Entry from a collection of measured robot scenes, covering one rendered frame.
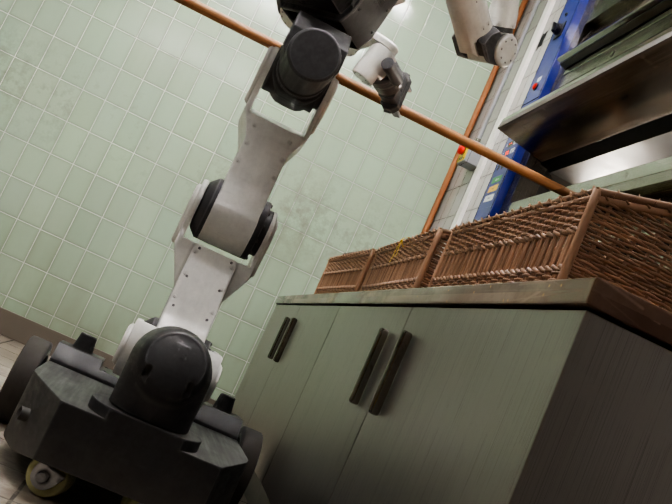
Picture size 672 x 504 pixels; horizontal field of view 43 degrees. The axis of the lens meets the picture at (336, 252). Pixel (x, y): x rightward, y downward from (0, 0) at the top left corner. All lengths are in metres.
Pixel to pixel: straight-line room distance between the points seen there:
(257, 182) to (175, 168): 1.82
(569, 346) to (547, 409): 0.06
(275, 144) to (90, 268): 1.87
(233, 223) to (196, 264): 0.12
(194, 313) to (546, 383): 1.07
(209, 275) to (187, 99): 1.98
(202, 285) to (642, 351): 1.14
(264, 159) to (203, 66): 1.92
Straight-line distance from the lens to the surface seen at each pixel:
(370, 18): 2.00
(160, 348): 1.51
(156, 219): 3.68
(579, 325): 0.87
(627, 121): 2.54
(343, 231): 3.75
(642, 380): 0.90
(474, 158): 3.59
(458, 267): 1.48
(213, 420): 2.01
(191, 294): 1.83
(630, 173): 2.30
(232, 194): 1.88
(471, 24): 2.07
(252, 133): 1.93
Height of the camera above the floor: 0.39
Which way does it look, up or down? 8 degrees up
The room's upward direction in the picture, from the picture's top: 24 degrees clockwise
